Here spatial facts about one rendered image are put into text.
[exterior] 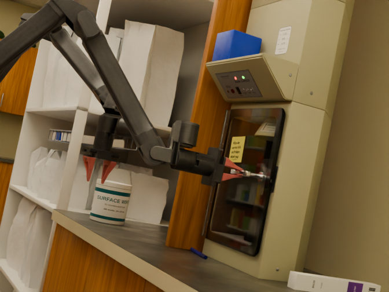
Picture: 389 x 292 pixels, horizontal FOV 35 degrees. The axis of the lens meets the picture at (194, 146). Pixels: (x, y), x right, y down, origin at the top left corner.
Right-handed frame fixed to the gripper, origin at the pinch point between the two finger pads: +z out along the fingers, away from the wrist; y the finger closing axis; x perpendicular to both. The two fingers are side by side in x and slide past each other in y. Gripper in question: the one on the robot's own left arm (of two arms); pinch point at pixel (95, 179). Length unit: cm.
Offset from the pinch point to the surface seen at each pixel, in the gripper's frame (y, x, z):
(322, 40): 39, -46, -49
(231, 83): 26, -24, -35
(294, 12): 33, -39, -56
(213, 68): 22.5, -18.2, -39.4
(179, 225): 26.4, -9.3, 8.8
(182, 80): 76, 120, -56
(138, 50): 34, 81, -57
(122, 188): 19.9, 28.7, 2.2
